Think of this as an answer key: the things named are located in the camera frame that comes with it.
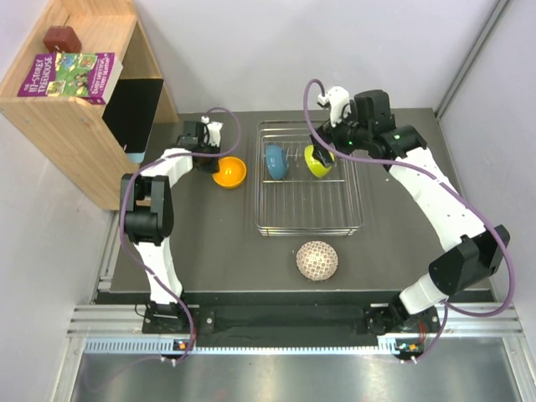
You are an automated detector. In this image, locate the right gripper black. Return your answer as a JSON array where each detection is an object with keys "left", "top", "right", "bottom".
[{"left": 310, "top": 100, "right": 372, "bottom": 168}]

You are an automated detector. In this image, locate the lime green bowl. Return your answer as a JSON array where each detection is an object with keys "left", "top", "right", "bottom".
[{"left": 304, "top": 145, "right": 333, "bottom": 178}]

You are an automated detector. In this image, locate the orange yellow bowl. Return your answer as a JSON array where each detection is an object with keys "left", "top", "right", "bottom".
[{"left": 212, "top": 156, "right": 247, "bottom": 189}]

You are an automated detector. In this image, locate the blue bowl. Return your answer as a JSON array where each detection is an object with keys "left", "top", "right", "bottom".
[{"left": 265, "top": 144, "right": 289, "bottom": 180}]

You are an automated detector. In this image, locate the patterned beige upturned bowl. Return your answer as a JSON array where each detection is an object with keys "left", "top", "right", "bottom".
[{"left": 296, "top": 240, "right": 338, "bottom": 281}]

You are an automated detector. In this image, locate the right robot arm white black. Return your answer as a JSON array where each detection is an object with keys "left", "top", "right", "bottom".
[{"left": 310, "top": 86, "right": 510, "bottom": 332}]

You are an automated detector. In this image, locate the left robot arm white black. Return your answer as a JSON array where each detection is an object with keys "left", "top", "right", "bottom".
[{"left": 121, "top": 116, "right": 223, "bottom": 333}]

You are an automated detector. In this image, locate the wooden shelf unit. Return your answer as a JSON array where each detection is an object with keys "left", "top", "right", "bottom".
[{"left": 1, "top": 1, "right": 162, "bottom": 210}]

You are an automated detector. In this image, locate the purple treehouse book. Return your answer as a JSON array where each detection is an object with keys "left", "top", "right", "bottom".
[{"left": 18, "top": 53, "right": 123, "bottom": 105}]

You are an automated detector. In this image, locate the dark red block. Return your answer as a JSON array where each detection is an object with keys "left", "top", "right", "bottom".
[{"left": 43, "top": 25, "right": 82, "bottom": 53}]

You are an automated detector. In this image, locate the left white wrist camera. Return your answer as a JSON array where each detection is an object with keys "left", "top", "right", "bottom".
[{"left": 200, "top": 116, "right": 223, "bottom": 147}]

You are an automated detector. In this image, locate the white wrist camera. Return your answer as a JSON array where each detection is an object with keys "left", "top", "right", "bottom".
[
  {"left": 200, "top": 116, "right": 223, "bottom": 147},
  {"left": 317, "top": 86, "right": 351, "bottom": 127}
]

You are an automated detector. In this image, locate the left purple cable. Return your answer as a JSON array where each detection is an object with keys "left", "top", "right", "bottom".
[{"left": 118, "top": 106, "right": 243, "bottom": 363}]

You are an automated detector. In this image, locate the purple cable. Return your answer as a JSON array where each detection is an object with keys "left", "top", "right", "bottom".
[
  {"left": 302, "top": 79, "right": 518, "bottom": 364},
  {"left": 118, "top": 106, "right": 243, "bottom": 363}
]

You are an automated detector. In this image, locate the metal wire dish rack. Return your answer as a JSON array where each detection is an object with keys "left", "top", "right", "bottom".
[{"left": 255, "top": 121, "right": 363, "bottom": 236}]

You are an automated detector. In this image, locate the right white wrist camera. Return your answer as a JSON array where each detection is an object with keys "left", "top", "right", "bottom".
[{"left": 317, "top": 86, "right": 351, "bottom": 127}]

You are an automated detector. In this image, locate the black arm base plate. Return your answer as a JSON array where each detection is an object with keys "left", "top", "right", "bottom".
[{"left": 142, "top": 291, "right": 440, "bottom": 348}]

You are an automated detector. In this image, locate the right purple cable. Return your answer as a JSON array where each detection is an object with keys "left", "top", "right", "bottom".
[{"left": 302, "top": 79, "right": 518, "bottom": 364}]

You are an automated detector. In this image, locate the aluminium rail frame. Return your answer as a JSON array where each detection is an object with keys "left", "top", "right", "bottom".
[{"left": 52, "top": 206, "right": 535, "bottom": 401}]

